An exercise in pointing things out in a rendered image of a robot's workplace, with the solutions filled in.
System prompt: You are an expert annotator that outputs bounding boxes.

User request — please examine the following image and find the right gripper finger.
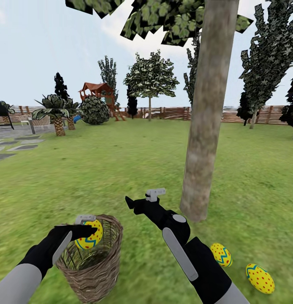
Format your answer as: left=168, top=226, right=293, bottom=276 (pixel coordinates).
left=125, top=196, right=136, bottom=209

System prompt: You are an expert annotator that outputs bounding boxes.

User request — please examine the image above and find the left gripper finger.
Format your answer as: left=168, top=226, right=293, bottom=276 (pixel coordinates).
left=90, top=228, right=98, bottom=235

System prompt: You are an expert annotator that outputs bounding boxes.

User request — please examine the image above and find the easter egg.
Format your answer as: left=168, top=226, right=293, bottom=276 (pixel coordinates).
left=246, top=264, right=275, bottom=294
left=210, top=244, right=232, bottom=267
left=73, top=219, right=104, bottom=251

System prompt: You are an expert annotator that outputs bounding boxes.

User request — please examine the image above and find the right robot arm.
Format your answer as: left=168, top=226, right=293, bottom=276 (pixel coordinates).
left=125, top=188, right=250, bottom=304

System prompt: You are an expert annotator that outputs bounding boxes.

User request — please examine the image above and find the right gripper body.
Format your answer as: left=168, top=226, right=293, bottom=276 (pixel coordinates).
left=133, top=197, right=161, bottom=221

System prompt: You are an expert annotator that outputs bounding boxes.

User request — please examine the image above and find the wicker basket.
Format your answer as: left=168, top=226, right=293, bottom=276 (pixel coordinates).
left=55, top=214, right=124, bottom=304

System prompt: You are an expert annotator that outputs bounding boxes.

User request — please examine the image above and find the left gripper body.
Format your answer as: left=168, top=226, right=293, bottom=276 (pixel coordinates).
left=73, top=225, right=92, bottom=240

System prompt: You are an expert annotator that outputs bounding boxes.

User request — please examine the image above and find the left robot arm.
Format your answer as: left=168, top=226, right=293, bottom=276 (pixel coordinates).
left=0, top=215, right=98, bottom=304

